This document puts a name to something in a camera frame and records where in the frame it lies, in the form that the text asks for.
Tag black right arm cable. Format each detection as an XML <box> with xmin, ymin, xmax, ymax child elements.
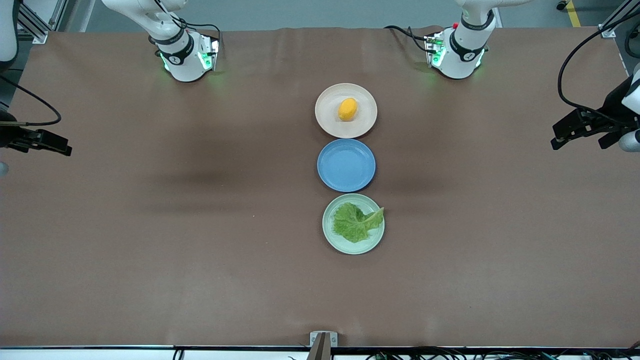
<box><xmin>0</xmin><ymin>74</ymin><xmax>63</xmax><ymax>127</ymax></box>

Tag pale green round plate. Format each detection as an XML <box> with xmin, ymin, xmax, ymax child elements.
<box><xmin>322</xmin><ymin>193</ymin><xmax>386</xmax><ymax>256</ymax></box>

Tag blue round plate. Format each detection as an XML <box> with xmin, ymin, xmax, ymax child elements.
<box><xmin>317</xmin><ymin>138</ymin><xmax>376</xmax><ymax>193</ymax></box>

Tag brown table cover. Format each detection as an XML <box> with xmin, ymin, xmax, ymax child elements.
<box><xmin>0</xmin><ymin>26</ymin><xmax>640</xmax><ymax>348</ymax></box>

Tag tangled black cables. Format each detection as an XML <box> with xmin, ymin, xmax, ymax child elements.
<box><xmin>365</xmin><ymin>345</ymin><xmax>640</xmax><ymax>360</ymax></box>

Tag green lettuce leaf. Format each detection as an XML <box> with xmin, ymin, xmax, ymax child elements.
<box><xmin>332</xmin><ymin>202</ymin><xmax>385</xmax><ymax>244</ymax></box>

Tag camera mount post with bracket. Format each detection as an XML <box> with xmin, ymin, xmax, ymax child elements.
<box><xmin>307</xmin><ymin>331</ymin><xmax>339</xmax><ymax>360</ymax></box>

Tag black left base cable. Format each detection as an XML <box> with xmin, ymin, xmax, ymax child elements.
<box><xmin>384</xmin><ymin>25</ymin><xmax>432</xmax><ymax>53</ymax></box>

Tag aluminium frame profile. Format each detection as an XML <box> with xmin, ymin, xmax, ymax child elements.
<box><xmin>17</xmin><ymin>0</ymin><xmax>68</xmax><ymax>45</ymax></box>
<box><xmin>600</xmin><ymin>0</ymin><xmax>640</xmax><ymax>38</ymax></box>

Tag black base cable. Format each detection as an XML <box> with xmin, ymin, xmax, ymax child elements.
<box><xmin>155</xmin><ymin>0</ymin><xmax>223</xmax><ymax>51</ymax></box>
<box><xmin>384</xmin><ymin>25</ymin><xmax>432</xmax><ymax>53</ymax></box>

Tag black right base cable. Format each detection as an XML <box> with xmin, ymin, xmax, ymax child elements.
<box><xmin>155</xmin><ymin>0</ymin><xmax>223</xmax><ymax>51</ymax></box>

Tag yellow lemon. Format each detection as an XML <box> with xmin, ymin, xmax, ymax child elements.
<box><xmin>338</xmin><ymin>97</ymin><xmax>359</xmax><ymax>122</ymax></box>

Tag beige round plate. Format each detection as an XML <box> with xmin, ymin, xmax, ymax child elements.
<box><xmin>315</xmin><ymin>83</ymin><xmax>378</xmax><ymax>139</ymax></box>

